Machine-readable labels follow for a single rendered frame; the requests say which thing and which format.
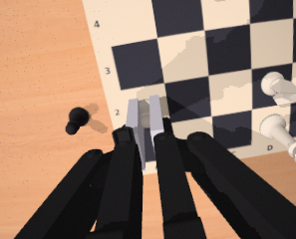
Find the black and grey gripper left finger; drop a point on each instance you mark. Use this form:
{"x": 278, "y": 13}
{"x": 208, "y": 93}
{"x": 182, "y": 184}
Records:
{"x": 71, "y": 209}

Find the black and cream chessboard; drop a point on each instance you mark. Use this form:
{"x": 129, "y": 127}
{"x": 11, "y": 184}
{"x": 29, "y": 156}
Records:
{"x": 204, "y": 58}

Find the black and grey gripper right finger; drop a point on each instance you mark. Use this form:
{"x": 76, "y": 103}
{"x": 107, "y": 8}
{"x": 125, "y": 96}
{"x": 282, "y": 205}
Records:
{"x": 251, "y": 206}

